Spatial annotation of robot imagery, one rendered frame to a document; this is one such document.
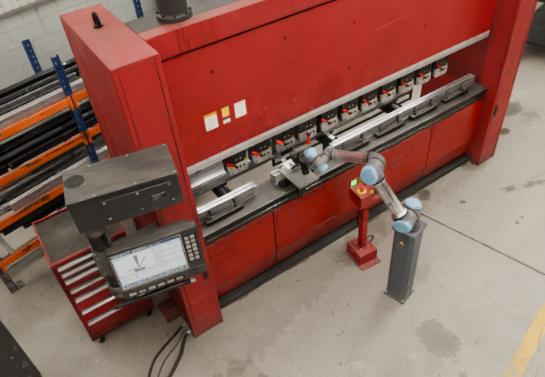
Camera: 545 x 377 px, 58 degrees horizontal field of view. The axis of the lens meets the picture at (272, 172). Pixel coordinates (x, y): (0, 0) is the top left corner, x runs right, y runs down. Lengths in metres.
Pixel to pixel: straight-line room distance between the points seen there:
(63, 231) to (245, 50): 1.74
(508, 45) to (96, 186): 3.59
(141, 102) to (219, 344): 2.09
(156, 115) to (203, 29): 0.54
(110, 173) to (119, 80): 0.45
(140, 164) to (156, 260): 0.52
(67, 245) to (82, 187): 1.24
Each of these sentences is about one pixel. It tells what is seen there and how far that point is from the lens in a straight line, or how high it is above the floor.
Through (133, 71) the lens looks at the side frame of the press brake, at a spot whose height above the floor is 2.25.
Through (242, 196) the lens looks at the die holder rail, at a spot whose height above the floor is 0.93.
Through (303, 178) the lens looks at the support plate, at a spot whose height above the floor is 1.00.
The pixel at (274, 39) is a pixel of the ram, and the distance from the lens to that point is 3.10.
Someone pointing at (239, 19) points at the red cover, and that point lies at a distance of 2.89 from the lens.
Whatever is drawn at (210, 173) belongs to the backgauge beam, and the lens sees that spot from 3.75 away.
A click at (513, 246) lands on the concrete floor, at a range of 4.75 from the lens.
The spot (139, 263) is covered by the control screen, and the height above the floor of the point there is 1.47.
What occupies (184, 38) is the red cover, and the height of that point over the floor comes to 2.24.
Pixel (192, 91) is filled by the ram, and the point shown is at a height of 1.91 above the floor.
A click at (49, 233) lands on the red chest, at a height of 0.98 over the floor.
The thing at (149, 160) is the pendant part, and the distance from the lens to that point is 2.39.
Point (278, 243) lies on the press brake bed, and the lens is 3.97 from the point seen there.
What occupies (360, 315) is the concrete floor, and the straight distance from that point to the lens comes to 4.04.
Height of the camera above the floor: 3.37
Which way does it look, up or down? 41 degrees down
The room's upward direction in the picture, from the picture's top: 5 degrees counter-clockwise
